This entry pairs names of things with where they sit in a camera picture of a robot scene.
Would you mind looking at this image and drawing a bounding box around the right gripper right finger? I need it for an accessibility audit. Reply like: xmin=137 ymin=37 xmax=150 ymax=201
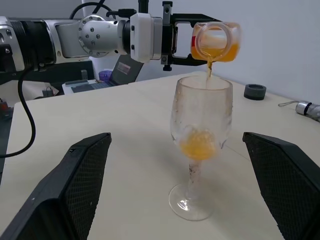
xmin=241 ymin=131 xmax=320 ymax=240

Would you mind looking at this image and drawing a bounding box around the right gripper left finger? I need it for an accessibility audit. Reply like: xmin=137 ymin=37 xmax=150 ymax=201
xmin=0 ymin=132 xmax=113 ymax=240

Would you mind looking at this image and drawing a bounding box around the folded silver purple umbrella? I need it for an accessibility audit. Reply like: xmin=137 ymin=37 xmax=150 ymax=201
xmin=277 ymin=100 xmax=320 ymax=124

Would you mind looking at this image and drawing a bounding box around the purple plastic container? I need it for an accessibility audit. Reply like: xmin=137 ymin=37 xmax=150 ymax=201
xmin=98 ymin=70 xmax=114 ymax=83

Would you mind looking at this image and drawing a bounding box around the clear wine glass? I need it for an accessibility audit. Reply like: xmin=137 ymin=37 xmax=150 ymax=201
xmin=168 ymin=76 xmax=234 ymax=222

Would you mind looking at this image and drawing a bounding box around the open dark laptop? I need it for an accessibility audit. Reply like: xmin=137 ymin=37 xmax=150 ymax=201
xmin=61 ymin=55 xmax=146 ymax=95

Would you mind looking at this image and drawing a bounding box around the clear bottle of orange drink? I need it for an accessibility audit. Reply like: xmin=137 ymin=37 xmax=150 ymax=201
xmin=190 ymin=21 xmax=243 ymax=64

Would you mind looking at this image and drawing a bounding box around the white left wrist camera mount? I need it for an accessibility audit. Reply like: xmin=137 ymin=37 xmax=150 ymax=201
xmin=129 ymin=12 xmax=164 ymax=63

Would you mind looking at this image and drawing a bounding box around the black round lid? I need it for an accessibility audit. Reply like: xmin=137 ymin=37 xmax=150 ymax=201
xmin=243 ymin=83 xmax=267 ymax=101

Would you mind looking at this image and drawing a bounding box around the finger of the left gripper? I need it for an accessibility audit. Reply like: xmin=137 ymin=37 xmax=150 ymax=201
xmin=171 ymin=12 xmax=222 ymax=27
xmin=171 ymin=51 xmax=210 ymax=67

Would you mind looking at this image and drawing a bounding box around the small grey gadget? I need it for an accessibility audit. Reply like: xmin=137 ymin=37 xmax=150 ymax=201
xmin=41 ymin=84 xmax=60 ymax=98

